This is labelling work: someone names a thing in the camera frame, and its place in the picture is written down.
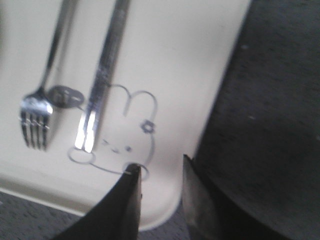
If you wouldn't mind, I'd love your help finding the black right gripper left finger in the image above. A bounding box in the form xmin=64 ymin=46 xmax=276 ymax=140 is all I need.
xmin=54 ymin=163 xmax=142 ymax=240

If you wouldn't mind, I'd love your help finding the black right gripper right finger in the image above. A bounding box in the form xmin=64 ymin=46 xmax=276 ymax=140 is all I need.
xmin=182 ymin=154 xmax=286 ymax=240

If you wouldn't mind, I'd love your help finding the cream rabbit tray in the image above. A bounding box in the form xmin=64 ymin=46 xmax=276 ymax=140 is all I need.
xmin=0 ymin=0 xmax=250 ymax=231

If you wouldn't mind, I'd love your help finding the steel fork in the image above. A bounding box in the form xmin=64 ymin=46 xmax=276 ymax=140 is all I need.
xmin=19 ymin=0 xmax=78 ymax=150

